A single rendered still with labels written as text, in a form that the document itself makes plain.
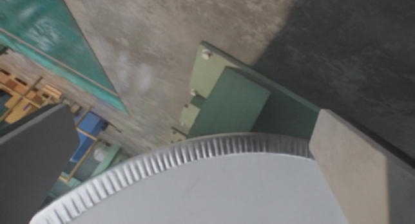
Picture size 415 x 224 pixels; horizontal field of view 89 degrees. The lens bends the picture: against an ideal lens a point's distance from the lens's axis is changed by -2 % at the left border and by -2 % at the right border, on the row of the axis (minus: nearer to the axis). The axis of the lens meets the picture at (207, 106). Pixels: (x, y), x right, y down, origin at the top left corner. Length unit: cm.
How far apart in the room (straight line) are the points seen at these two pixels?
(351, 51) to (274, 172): 32
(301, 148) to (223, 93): 30
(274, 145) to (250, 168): 7
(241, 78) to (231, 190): 40
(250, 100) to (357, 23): 35
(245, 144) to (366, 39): 33
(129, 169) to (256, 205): 24
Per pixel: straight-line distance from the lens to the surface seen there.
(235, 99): 68
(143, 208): 42
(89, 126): 465
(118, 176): 42
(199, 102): 101
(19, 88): 834
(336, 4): 51
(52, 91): 476
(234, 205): 44
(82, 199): 44
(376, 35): 55
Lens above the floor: 42
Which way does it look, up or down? 21 degrees down
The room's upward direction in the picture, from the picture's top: 150 degrees counter-clockwise
